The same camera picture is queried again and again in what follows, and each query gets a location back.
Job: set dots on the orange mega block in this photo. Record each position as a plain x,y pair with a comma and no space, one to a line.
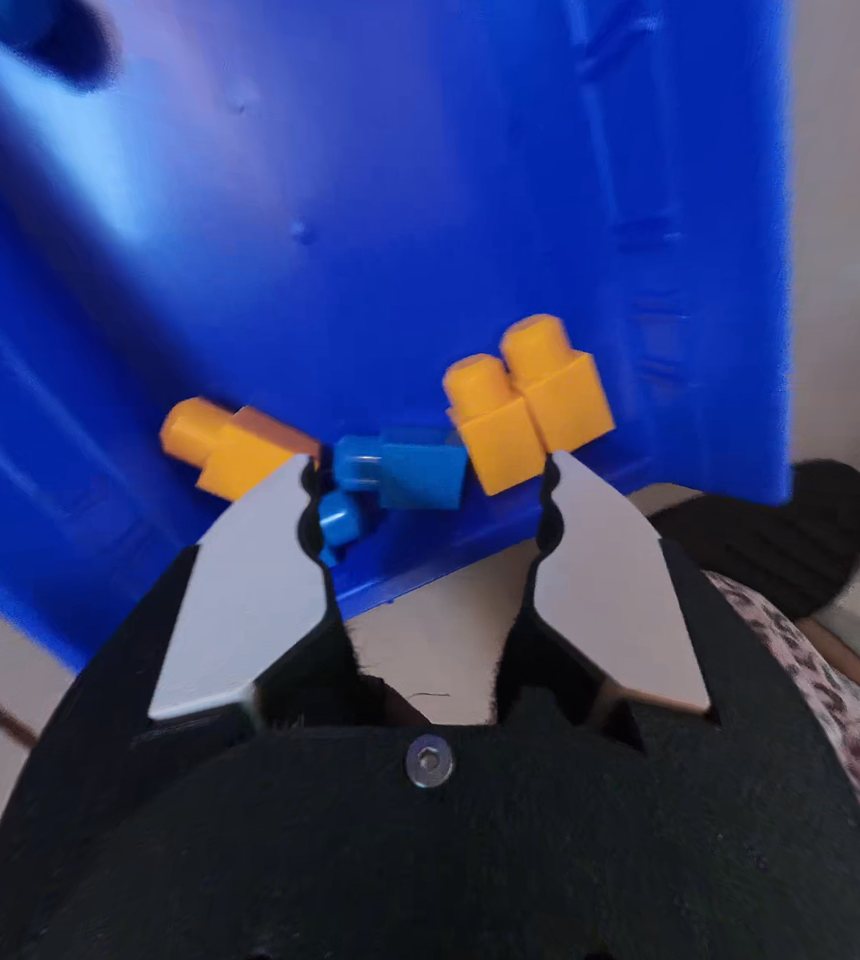
494,435
242,450
557,390

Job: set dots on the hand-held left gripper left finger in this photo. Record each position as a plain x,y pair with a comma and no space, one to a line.
242,600

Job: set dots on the person's leopard print clothing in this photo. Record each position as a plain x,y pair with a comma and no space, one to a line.
835,712

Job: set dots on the blue plastic bin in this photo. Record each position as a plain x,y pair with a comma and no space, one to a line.
400,187

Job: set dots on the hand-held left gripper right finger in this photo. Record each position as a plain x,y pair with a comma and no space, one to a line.
625,600

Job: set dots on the black knit garment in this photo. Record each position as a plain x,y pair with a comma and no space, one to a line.
775,532

